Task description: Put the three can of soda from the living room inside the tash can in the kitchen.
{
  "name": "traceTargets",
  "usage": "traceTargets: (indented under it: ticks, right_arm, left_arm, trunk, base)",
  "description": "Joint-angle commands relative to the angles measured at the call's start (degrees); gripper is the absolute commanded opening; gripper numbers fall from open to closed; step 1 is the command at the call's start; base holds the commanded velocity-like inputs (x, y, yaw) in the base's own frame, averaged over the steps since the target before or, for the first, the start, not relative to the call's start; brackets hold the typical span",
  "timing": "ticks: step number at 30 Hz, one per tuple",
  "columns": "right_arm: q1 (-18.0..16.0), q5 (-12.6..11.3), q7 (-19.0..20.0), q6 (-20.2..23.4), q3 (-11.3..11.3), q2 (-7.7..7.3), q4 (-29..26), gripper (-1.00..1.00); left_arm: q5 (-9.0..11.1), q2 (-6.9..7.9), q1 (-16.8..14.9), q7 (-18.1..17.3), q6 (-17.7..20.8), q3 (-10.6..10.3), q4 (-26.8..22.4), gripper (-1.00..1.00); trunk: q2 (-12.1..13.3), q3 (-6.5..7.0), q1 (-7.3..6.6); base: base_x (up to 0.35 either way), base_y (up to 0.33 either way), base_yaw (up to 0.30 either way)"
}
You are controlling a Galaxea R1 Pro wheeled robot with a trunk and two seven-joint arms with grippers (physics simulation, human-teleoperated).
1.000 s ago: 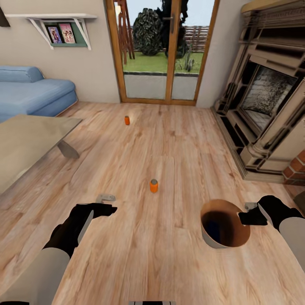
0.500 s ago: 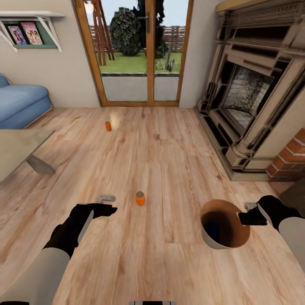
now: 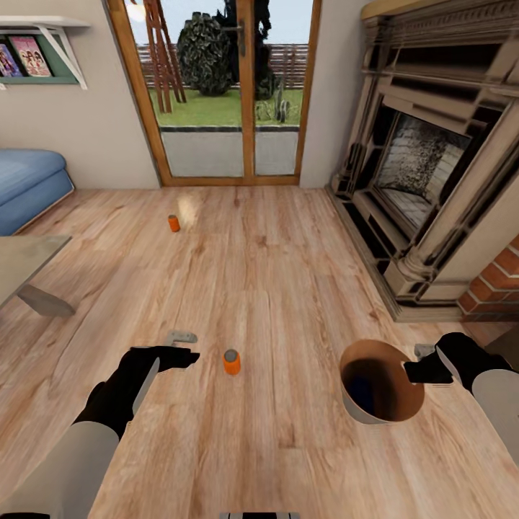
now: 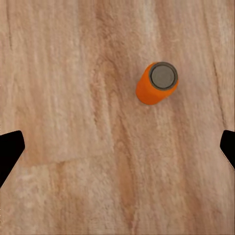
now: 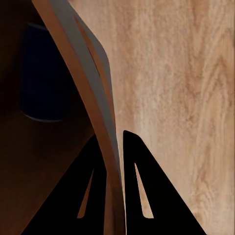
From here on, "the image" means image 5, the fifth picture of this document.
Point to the trash can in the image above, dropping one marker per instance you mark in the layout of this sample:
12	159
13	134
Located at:
35	155

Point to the can of soda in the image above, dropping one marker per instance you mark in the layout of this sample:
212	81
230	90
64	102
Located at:
47	87

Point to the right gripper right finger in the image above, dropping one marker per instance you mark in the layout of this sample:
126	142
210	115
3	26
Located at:
171	214

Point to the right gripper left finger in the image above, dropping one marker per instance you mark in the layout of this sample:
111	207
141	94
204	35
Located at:
58	214

